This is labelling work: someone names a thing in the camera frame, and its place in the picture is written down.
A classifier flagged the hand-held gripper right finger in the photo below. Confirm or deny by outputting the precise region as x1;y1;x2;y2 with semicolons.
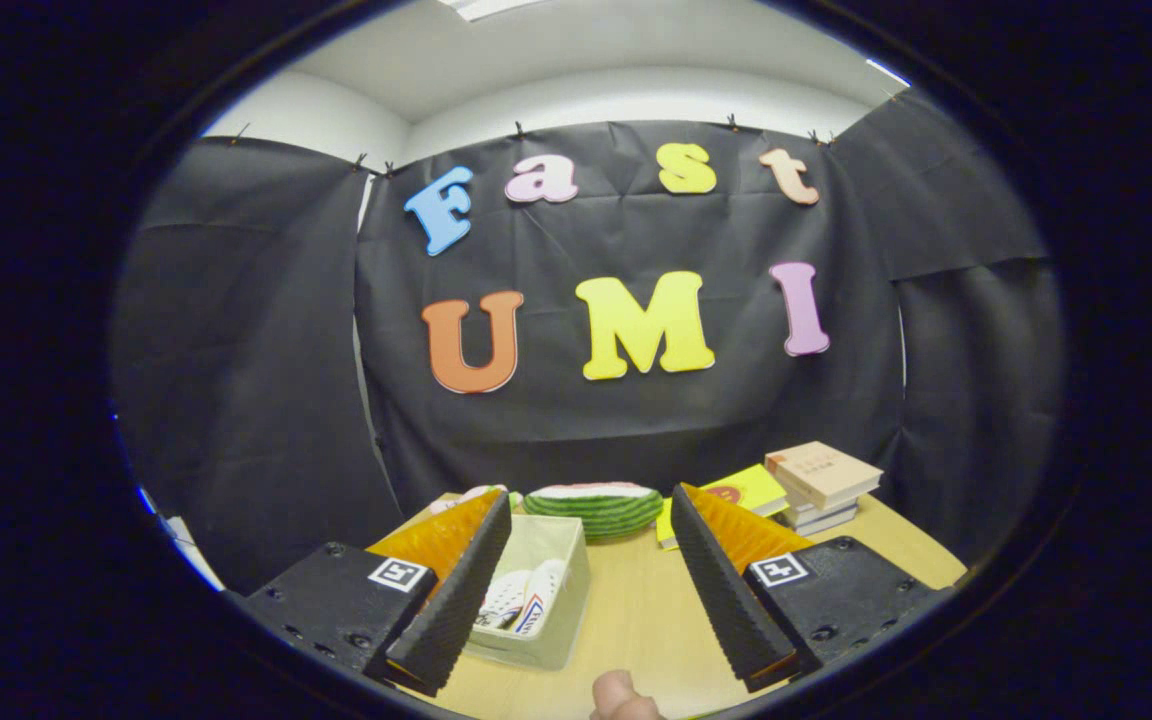
669;483;957;694

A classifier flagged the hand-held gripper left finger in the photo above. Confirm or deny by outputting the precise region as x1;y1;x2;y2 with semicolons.
236;488;514;698

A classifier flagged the white canvas shoe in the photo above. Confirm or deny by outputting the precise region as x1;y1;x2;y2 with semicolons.
476;570;532;629
511;558;567;638

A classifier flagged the green fabric storage box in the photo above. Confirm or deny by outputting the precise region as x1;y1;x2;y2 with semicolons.
464;514;592;672

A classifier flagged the pink and green plush toy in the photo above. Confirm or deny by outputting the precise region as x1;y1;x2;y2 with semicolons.
426;484;522;516

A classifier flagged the yellow book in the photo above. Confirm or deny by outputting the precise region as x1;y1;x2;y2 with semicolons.
656;464;790;551

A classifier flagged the dark blue book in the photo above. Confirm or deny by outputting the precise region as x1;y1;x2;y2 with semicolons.
786;510;859;538

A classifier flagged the white book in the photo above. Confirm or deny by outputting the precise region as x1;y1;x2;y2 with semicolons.
781;495;862;526

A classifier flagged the watermelon slice plush toy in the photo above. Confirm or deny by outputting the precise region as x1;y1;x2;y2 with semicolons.
522;482;665;543

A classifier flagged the beige book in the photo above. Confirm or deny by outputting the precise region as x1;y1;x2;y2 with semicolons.
764;441;884;511

